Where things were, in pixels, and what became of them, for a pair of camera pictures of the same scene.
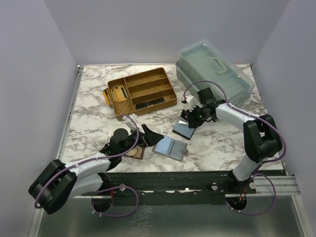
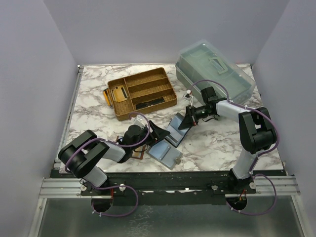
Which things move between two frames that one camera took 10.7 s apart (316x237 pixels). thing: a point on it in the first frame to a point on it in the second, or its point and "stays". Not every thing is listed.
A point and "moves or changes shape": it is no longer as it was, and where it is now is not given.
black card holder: (181, 129) moves or changes shape
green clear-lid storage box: (203, 64) stays
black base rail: (201, 187) stays
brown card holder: (137, 152) stays
